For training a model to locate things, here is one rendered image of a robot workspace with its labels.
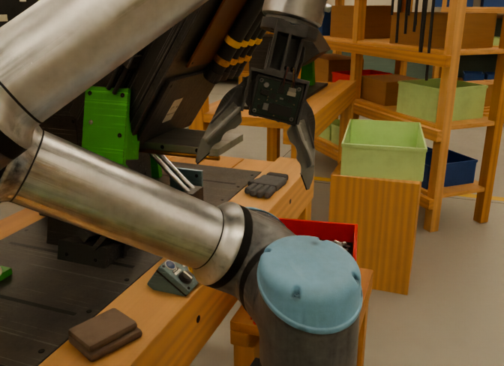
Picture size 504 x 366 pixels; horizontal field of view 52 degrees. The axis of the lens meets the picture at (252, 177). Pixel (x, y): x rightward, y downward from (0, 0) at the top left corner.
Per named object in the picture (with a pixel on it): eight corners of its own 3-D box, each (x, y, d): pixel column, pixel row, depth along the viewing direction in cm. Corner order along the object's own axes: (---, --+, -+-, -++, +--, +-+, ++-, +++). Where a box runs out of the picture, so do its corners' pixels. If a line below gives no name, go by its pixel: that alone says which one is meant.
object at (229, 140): (243, 145, 134) (243, 133, 133) (217, 161, 120) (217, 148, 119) (116, 133, 147) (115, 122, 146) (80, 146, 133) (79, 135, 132)
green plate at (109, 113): (141, 181, 122) (148, 92, 120) (121, 183, 115) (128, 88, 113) (101, 176, 126) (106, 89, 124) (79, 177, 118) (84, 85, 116)
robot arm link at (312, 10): (268, -15, 65) (329, 1, 66) (259, 22, 66) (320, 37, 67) (270, -26, 58) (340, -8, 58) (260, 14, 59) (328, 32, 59)
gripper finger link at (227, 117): (177, 151, 62) (234, 101, 61) (183, 145, 68) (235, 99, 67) (193, 170, 63) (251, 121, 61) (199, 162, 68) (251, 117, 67)
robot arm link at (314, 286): (285, 405, 54) (286, 292, 50) (238, 334, 66) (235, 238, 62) (379, 373, 59) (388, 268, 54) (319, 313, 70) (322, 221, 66)
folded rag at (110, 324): (118, 318, 94) (117, 304, 93) (143, 337, 89) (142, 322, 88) (67, 343, 87) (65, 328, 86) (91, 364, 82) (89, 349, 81)
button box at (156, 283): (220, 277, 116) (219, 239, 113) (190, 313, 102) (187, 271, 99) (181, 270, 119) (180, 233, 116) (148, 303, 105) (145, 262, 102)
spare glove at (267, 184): (262, 176, 172) (262, 169, 172) (291, 181, 168) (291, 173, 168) (235, 196, 155) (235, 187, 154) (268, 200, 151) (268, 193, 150)
